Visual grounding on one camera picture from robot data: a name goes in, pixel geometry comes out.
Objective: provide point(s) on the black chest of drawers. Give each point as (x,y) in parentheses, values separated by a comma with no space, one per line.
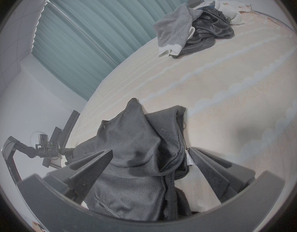
(71,124)

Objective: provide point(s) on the blue-green curtain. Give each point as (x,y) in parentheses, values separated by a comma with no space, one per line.
(66,57)
(114,16)

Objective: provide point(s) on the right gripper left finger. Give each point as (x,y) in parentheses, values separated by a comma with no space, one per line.
(90,170)

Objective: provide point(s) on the grey bedside table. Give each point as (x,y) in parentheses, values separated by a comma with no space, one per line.
(194,2)

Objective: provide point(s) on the pile of clothes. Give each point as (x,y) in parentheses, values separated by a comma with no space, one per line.
(172,30)

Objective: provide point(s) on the black T-shirt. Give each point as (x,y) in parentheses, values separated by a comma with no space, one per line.
(129,141)

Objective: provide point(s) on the white printed pillow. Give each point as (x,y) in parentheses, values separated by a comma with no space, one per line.
(242,7)

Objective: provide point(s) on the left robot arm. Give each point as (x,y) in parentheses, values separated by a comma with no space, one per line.
(46,150)

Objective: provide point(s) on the bed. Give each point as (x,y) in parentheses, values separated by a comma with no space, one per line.
(235,81)

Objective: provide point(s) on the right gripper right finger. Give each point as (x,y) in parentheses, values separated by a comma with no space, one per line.
(223,175)

